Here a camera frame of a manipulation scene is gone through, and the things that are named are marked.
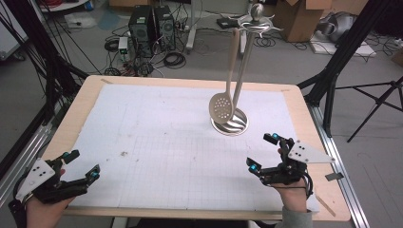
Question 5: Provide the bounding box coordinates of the small white power box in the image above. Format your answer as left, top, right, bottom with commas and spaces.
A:
117, 36, 130, 62

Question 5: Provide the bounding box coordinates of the thin wooden stick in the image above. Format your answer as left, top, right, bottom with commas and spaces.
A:
317, 196, 336, 218

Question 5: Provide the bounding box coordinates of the person's left hand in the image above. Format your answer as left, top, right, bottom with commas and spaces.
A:
26, 168, 75, 228

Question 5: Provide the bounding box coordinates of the white cabinet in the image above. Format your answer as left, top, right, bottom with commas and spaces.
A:
0, 0, 29, 61

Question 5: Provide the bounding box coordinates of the grey rounded appliance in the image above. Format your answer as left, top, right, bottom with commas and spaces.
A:
317, 11, 357, 44

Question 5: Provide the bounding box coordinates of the black frame post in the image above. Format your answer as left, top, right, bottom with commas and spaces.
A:
297, 0, 393, 138
3, 0, 89, 124

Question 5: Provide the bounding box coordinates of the white stand leg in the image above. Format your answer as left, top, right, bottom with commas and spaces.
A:
185, 0, 199, 53

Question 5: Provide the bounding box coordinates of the wooden slotted spoon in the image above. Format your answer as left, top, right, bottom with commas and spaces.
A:
208, 28, 240, 125

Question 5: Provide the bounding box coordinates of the brown cardboard box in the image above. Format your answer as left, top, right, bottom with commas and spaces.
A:
273, 0, 334, 44

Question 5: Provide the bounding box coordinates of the black computer tower green label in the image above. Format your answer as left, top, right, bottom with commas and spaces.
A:
127, 4, 155, 59

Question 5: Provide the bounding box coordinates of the person's right hand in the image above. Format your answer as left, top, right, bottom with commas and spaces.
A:
273, 147, 309, 214

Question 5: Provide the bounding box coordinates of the metal utensil stand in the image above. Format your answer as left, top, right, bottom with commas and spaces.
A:
211, 3, 283, 137

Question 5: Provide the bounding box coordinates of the dark wrist strap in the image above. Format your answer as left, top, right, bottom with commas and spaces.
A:
8, 199, 28, 228

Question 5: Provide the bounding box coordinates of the flat black box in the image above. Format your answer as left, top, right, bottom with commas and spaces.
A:
216, 16, 240, 30

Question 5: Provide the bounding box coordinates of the black tripod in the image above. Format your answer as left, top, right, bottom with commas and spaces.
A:
335, 75, 403, 143

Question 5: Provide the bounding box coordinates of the coiled black cable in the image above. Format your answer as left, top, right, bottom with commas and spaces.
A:
162, 51, 187, 69

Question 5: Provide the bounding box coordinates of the white flat board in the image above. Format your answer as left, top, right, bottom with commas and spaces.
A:
308, 31, 378, 59

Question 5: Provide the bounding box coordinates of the dark tape piece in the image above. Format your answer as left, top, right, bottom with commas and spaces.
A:
324, 172, 345, 182

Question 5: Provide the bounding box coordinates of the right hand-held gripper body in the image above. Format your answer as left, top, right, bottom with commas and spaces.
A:
259, 140, 336, 187

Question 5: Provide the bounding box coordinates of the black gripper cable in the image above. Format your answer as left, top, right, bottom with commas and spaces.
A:
298, 169, 315, 199

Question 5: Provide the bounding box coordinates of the white grid mat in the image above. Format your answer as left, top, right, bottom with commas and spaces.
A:
67, 83, 321, 213

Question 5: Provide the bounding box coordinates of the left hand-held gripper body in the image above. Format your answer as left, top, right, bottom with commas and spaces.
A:
14, 158, 89, 204

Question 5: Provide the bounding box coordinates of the aluminium rail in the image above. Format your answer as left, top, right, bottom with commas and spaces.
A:
0, 122, 53, 208
308, 104, 371, 228

